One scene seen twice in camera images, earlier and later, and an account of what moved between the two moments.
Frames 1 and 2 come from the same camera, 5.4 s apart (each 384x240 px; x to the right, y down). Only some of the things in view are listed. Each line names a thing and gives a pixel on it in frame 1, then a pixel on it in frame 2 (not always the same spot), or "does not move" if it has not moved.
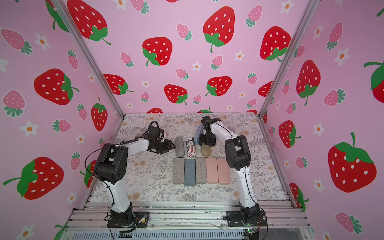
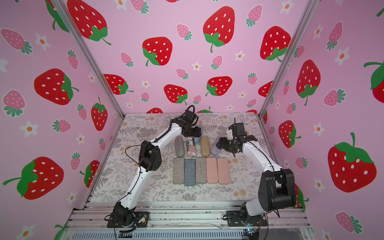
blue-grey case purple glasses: [189, 172] does not move
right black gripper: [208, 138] -> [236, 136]
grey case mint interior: [178, 171] does not move
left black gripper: [168, 146] -> [197, 133]
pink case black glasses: [212, 170] does not move
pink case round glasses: [223, 171] does not move
